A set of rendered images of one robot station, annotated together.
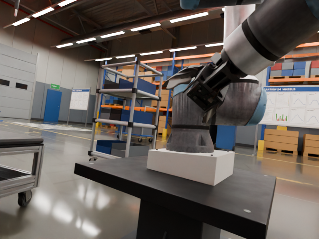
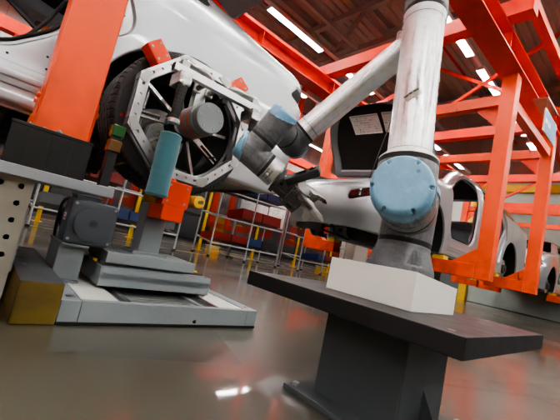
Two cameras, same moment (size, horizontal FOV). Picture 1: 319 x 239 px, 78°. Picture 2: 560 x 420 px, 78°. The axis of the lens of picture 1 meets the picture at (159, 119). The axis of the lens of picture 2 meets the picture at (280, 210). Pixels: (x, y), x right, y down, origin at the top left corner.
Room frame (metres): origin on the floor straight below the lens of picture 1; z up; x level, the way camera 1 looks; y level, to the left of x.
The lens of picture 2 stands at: (0.70, -1.21, 0.38)
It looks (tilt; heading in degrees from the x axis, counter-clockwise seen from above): 6 degrees up; 106
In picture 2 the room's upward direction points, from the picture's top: 12 degrees clockwise
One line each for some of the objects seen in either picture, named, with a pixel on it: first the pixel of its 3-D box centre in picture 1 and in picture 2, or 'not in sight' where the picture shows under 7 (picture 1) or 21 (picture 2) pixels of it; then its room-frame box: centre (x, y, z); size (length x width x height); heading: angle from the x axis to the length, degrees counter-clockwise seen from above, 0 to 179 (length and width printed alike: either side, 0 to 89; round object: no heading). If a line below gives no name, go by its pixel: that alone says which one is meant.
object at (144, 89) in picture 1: (125, 118); not in sight; (1.93, 0.33, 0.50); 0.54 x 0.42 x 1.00; 56
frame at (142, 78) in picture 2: not in sight; (191, 123); (-0.17, 0.15, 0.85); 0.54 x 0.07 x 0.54; 56
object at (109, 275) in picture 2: not in sight; (145, 273); (-0.29, 0.27, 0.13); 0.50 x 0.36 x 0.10; 56
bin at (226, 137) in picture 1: (226, 133); not in sight; (5.69, -2.00, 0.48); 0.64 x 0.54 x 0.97; 154
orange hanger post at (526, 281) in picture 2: not in sight; (519, 212); (2.82, 4.95, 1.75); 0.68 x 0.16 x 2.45; 146
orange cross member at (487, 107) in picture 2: not in sight; (402, 126); (0.82, 3.97, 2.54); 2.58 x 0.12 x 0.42; 146
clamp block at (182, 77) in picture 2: not in sight; (181, 80); (-0.10, -0.11, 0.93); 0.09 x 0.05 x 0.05; 146
